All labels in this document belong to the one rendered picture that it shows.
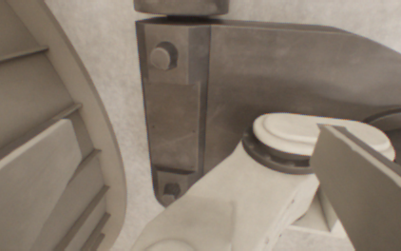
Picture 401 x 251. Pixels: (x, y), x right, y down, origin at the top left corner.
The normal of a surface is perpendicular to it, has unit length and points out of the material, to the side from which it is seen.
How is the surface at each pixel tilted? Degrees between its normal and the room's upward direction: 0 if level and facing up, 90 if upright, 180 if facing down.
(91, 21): 0
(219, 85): 0
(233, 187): 90
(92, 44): 0
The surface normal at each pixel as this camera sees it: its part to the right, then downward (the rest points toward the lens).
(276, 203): 0.04, -0.86
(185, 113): -0.19, 0.50
